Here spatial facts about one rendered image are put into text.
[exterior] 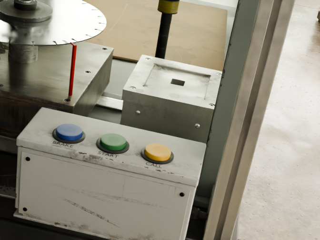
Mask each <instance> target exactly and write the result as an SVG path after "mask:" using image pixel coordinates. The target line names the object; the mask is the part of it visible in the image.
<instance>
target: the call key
mask: <svg viewBox="0 0 320 240"><path fill-rule="evenodd" d="M144 154H145V155H146V156H147V157H148V158H150V159H152V160H157V161H165V160H168V159H170V156H171V150H170V148H169V147H167V146H165V145H163V144H159V143H152V144H149V145H147V146H146V148H145V152H144Z"/></svg>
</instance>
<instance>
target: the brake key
mask: <svg viewBox="0 0 320 240"><path fill-rule="evenodd" d="M56 135H57V136H58V137H59V138H61V139H63V140H78V139H80V138H81V137H82V129H81V127H79V126H77V125H75V124H61V125H59V126H58V127H57V129H56Z"/></svg>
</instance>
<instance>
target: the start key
mask: <svg viewBox="0 0 320 240"><path fill-rule="evenodd" d="M126 143H127V142H126V139H125V138H124V137H123V136H121V135H119V134H115V133H108V134H104V135H103V136H102V137H101V139H100V145H101V146H102V147H103V148H105V149H108V150H114V151H117V150H122V149H124V148H126Z"/></svg>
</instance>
